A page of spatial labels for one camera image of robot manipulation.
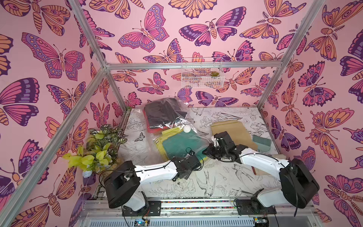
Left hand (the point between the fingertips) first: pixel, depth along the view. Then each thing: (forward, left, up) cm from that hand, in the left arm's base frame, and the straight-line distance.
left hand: (185, 167), depth 85 cm
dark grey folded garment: (+40, +17, +7) cm, 44 cm away
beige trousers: (+30, -39, -4) cm, 49 cm away
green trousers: (+15, +2, +3) cm, 16 cm away
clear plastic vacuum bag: (+30, +3, +8) cm, 31 cm away
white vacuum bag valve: (+25, -1, +5) cm, 26 cm away
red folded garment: (+26, +22, +3) cm, 34 cm away
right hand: (+8, -11, +7) cm, 15 cm away
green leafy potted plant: (-1, +41, +22) cm, 47 cm away
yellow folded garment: (+23, +14, +1) cm, 27 cm away
